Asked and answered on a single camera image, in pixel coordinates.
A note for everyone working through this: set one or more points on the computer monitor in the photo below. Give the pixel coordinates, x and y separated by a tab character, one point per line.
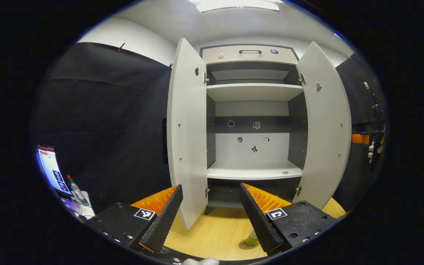
52	167

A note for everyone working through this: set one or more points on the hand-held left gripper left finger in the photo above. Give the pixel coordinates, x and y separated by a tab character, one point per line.
164	221

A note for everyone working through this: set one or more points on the white cabinet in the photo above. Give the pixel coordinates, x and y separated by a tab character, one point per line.
252	92

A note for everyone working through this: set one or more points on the large ceiling light panel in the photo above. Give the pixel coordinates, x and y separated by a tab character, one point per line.
237	4

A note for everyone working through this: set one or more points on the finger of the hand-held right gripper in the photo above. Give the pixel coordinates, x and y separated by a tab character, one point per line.
360	139

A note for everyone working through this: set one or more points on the round cork coaster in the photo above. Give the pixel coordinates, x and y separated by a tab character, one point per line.
244	246

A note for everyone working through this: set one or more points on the green drink bottle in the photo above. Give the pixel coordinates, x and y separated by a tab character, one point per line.
251	240

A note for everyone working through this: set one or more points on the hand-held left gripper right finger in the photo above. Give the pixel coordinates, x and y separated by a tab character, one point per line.
256	221

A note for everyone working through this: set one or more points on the white papers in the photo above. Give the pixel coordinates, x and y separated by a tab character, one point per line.
83	209

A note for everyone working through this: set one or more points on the small bottle with red cap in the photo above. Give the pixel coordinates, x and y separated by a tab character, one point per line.
76	190

